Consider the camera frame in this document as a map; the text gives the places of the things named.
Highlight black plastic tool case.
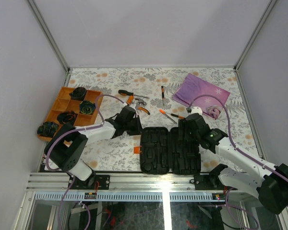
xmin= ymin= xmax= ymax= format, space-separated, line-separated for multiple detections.
xmin=139 ymin=127 xmax=201 ymax=175

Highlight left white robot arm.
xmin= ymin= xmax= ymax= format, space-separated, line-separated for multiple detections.
xmin=44 ymin=105 xmax=143 ymax=189

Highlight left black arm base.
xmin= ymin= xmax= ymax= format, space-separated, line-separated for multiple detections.
xmin=84 ymin=174 xmax=110 ymax=191

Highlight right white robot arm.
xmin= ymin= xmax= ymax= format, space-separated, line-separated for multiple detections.
xmin=178 ymin=113 xmax=288 ymax=214

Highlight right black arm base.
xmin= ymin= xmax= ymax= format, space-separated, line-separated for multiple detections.
xmin=193 ymin=167 xmax=225 ymax=191

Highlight small claw hammer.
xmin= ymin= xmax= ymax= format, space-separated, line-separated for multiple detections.
xmin=135 ymin=98 xmax=147 ymax=108

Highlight orange black utility tool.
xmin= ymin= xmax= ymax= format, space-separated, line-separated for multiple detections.
xmin=159 ymin=109 xmax=185 ymax=124

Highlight dark rolled band middle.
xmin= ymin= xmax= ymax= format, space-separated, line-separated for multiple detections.
xmin=79 ymin=100 xmax=96 ymax=115

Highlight dark rolled band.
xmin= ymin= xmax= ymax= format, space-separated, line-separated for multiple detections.
xmin=57 ymin=111 xmax=77 ymax=125
xmin=79 ymin=100 xmax=96 ymax=115
xmin=69 ymin=87 xmax=87 ymax=101

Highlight purple printed pouch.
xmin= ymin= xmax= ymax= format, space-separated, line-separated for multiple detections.
xmin=172 ymin=73 xmax=230 ymax=119

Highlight small precision screwdriver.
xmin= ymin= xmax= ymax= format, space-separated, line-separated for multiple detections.
xmin=161 ymin=86 xmax=165 ymax=106

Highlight dark rolled band top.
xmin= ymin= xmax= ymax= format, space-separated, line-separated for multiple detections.
xmin=69 ymin=87 xmax=87 ymax=101

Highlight dark rolled band lower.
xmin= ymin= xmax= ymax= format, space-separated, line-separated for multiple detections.
xmin=57 ymin=111 xmax=77 ymax=125

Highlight orange compartment tray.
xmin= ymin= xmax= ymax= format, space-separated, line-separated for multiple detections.
xmin=37 ymin=87 xmax=103 ymax=141

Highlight dark rolled band outside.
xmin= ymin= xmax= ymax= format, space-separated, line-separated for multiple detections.
xmin=37 ymin=121 xmax=59 ymax=138

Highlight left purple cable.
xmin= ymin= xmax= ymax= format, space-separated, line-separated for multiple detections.
xmin=45 ymin=94 xmax=128 ymax=230

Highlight purple cable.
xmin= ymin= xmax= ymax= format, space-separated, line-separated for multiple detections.
xmin=187 ymin=94 xmax=288 ymax=228
xmin=45 ymin=94 xmax=128 ymax=230

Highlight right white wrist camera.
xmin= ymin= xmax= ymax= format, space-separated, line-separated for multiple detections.
xmin=186 ymin=106 xmax=203 ymax=115

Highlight orange handled pliers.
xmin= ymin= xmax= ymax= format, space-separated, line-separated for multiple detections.
xmin=135 ymin=103 xmax=150 ymax=115

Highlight orange handled screwdriver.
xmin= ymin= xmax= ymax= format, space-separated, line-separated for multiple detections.
xmin=126 ymin=95 xmax=134 ymax=105

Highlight black handled screwdriver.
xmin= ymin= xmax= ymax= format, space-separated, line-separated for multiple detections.
xmin=118 ymin=90 xmax=149 ymax=99

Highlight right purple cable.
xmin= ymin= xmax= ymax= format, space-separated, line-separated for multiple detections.
xmin=187 ymin=94 xmax=288 ymax=228

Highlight aluminium front rail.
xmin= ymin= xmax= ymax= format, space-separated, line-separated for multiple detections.
xmin=26 ymin=172 xmax=225 ymax=202

